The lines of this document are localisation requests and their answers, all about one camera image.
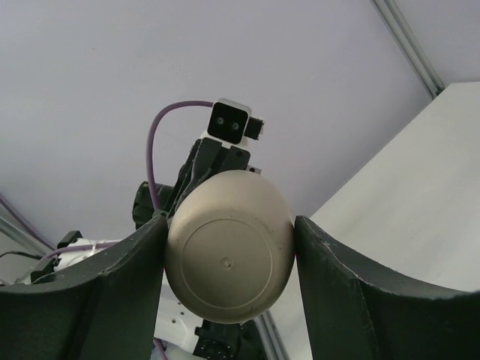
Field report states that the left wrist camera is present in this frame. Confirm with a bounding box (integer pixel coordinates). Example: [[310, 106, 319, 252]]
[[200, 98, 265, 149]]

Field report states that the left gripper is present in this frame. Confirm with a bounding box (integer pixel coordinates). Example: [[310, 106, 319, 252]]
[[170, 137, 261, 216]]

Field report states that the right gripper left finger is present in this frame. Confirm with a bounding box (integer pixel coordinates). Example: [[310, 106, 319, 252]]
[[1, 216, 167, 359]]

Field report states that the beige cup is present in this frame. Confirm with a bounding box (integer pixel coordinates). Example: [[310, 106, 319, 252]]
[[165, 170, 295, 324]]

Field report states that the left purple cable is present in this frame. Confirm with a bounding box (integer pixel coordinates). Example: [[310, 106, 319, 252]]
[[0, 99, 218, 360]]

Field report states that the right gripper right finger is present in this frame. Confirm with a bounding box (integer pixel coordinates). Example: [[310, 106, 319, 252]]
[[295, 216, 479, 359]]

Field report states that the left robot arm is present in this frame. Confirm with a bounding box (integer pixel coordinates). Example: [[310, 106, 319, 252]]
[[1, 138, 251, 359]]

